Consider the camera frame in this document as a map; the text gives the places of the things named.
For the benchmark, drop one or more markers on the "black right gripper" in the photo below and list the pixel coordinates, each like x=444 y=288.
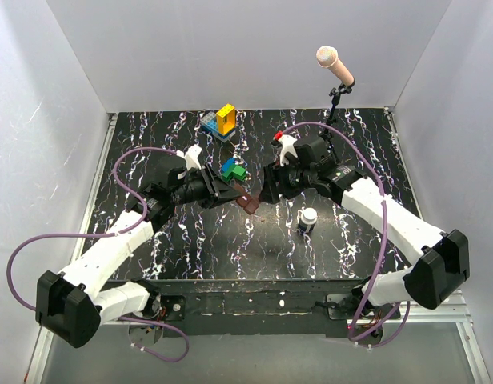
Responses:
x=273 y=173

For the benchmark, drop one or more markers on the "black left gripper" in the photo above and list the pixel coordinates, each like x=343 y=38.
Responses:
x=212 y=199

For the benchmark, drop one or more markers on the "red weekly pill organizer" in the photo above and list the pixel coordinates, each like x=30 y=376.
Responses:
x=248 y=203

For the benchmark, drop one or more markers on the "white vitamin pill bottle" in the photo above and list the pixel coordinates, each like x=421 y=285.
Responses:
x=307 y=220

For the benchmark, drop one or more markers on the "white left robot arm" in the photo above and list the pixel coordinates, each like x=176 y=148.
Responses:
x=73 y=303

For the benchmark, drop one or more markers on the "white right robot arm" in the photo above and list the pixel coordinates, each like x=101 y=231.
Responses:
x=439 y=261

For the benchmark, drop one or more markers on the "green blue toy brick cluster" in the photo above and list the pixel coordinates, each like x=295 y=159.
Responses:
x=231 y=170

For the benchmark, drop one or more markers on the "yellow blue toy brick stack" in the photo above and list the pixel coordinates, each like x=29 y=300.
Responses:
x=220 y=124

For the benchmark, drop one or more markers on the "black microphone stand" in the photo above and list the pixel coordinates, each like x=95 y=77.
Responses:
x=335 y=94

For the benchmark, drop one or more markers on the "pink microphone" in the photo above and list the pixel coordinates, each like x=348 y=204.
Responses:
x=328 y=58

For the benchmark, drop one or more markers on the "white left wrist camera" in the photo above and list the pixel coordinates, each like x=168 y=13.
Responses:
x=191 y=157

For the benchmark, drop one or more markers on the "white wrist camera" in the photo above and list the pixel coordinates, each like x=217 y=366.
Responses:
x=284 y=143
x=191 y=157

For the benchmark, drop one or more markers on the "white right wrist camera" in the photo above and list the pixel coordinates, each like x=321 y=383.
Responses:
x=284 y=143

